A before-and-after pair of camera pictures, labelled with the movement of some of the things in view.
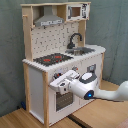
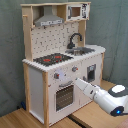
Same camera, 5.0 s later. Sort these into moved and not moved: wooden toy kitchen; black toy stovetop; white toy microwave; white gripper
Moved: white gripper
Not moved: black toy stovetop; wooden toy kitchen; white toy microwave
